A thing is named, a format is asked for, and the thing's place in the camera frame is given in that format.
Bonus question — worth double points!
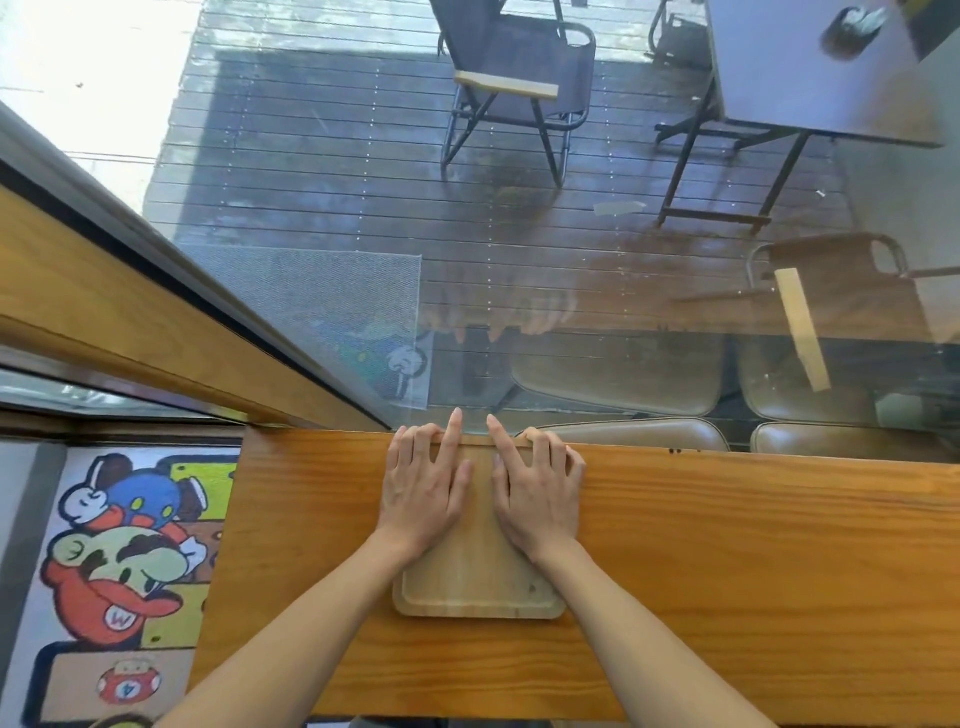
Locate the person's right hand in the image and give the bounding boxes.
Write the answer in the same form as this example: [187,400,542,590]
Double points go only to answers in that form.
[485,413,588,568]

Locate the person's left hand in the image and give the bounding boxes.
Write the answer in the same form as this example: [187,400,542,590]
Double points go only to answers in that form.
[374,408,475,564]

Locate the square wooden tray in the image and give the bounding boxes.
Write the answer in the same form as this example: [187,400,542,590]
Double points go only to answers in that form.
[392,433,568,621]

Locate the person's left forearm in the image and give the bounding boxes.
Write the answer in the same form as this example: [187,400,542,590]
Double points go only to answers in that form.
[153,528,421,728]

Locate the person's right forearm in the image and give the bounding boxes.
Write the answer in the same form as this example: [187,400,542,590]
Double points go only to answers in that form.
[536,539,781,728]

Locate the long wooden table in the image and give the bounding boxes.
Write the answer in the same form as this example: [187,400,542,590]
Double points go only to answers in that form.
[187,427,960,727]

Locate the grey doormat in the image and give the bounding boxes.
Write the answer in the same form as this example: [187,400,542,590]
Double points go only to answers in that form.
[179,243,424,410]

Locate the cartoon hopscotch rug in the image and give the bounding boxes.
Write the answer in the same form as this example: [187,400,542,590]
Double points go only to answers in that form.
[0,447,243,728]

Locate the dark folding chair wooden armrests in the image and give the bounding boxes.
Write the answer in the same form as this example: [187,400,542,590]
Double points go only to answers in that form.
[671,232,960,395]
[428,0,598,189]

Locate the black folding chair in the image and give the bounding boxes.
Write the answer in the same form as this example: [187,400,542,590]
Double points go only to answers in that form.
[648,0,714,73]

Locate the grey outdoor folding table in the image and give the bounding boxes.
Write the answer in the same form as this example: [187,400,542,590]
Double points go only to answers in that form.
[654,0,946,234]

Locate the dark ashtray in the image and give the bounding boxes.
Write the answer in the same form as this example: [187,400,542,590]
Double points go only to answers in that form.
[819,5,890,61]

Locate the wooden door frame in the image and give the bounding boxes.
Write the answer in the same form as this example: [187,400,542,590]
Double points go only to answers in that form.
[0,101,391,444]

